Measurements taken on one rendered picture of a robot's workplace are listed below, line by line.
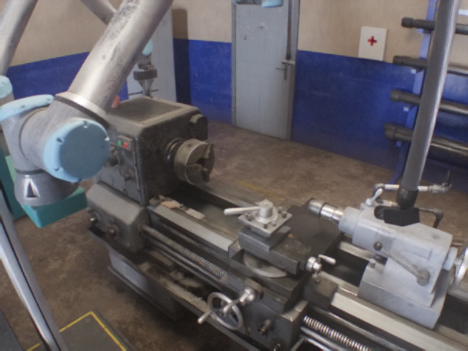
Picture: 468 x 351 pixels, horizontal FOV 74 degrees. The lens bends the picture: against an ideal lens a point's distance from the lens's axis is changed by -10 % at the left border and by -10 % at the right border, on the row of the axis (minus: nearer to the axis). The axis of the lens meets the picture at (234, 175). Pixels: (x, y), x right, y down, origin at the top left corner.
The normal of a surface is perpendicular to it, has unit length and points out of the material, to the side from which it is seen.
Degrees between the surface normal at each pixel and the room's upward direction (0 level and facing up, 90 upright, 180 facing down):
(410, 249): 82
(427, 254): 82
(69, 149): 94
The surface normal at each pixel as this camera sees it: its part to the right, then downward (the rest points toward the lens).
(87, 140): 0.78, 0.35
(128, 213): -0.33, -0.55
